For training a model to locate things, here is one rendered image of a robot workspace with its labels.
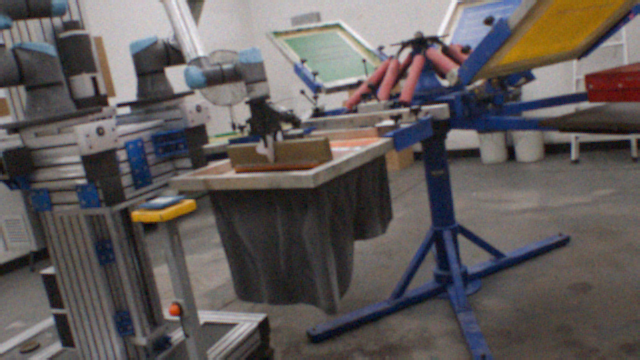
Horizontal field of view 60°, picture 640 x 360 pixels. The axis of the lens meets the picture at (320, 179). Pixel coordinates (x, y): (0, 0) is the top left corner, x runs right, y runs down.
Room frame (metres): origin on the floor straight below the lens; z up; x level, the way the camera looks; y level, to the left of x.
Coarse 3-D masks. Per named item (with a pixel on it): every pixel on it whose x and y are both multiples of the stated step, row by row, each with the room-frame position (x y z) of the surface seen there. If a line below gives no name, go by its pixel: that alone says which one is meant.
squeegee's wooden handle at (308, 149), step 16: (240, 144) 1.88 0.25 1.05; (256, 144) 1.82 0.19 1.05; (272, 144) 1.77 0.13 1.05; (288, 144) 1.73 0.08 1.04; (304, 144) 1.70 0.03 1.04; (320, 144) 1.66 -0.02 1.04; (240, 160) 1.87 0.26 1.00; (256, 160) 1.82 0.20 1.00; (288, 160) 1.75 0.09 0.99; (304, 160) 1.71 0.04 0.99; (320, 160) 1.67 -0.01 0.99
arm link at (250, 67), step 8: (248, 48) 1.78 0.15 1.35; (256, 48) 1.78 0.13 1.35; (240, 56) 1.78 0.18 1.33; (248, 56) 1.77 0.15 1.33; (256, 56) 1.77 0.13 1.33; (240, 64) 1.79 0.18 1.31; (248, 64) 1.77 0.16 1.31; (256, 64) 1.77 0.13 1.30; (240, 72) 1.80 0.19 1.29; (248, 72) 1.77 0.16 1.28; (256, 72) 1.77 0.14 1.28; (264, 72) 1.79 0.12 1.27; (248, 80) 1.77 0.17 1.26; (256, 80) 1.77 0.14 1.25; (264, 80) 1.78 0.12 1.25
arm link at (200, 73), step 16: (160, 0) 1.93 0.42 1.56; (176, 0) 1.89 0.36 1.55; (176, 16) 1.87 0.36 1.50; (192, 16) 1.90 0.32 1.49; (176, 32) 1.86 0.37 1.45; (192, 32) 1.85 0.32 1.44; (192, 48) 1.82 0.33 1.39; (192, 64) 1.81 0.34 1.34; (208, 64) 1.81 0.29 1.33; (192, 80) 1.77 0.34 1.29; (208, 80) 1.79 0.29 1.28; (224, 80) 1.83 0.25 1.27
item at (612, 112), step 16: (576, 112) 1.96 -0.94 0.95; (592, 112) 1.90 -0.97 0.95; (608, 112) 1.84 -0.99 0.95; (624, 112) 1.79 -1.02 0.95; (448, 128) 2.62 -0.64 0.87; (464, 128) 2.52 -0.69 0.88; (480, 128) 2.42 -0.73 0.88; (496, 128) 2.34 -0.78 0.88; (512, 128) 2.25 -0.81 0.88; (528, 128) 2.18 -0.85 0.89; (544, 128) 2.10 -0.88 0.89; (560, 128) 2.03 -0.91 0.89; (576, 128) 1.97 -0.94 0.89; (592, 128) 1.90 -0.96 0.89; (608, 128) 1.65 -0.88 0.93; (624, 128) 1.60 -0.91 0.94
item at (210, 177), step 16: (368, 128) 2.22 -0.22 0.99; (384, 144) 1.79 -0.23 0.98; (224, 160) 2.01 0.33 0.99; (336, 160) 1.60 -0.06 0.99; (352, 160) 1.63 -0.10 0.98; (368, 160) 1.70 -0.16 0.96; (192, 176) 1.77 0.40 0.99; (208, 176) 1.72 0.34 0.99; (224, 176) 1.66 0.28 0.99; (240, 176) 1.61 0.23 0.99; (256, 176) 1.57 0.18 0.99; (272, 176) 1.54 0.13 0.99; (288, 176) 1.50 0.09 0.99; (304, 176) 1.47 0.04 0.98; (320, 176) 1.49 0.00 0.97; (336, 176) 1.55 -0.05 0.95
